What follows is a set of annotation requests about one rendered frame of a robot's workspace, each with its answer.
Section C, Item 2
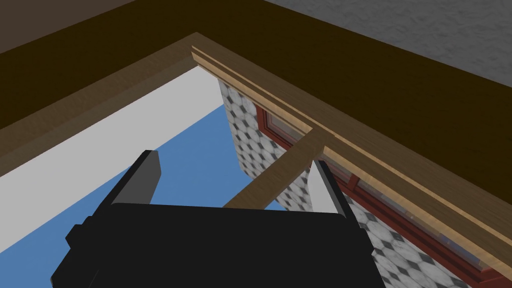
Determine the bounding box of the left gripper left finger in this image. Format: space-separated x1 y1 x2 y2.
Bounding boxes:
101 149 163 206

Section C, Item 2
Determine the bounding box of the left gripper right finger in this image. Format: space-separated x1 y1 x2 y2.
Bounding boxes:
306 159 357 221

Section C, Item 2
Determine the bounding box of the red framed window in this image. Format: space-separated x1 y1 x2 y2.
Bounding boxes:
253 103 512 288

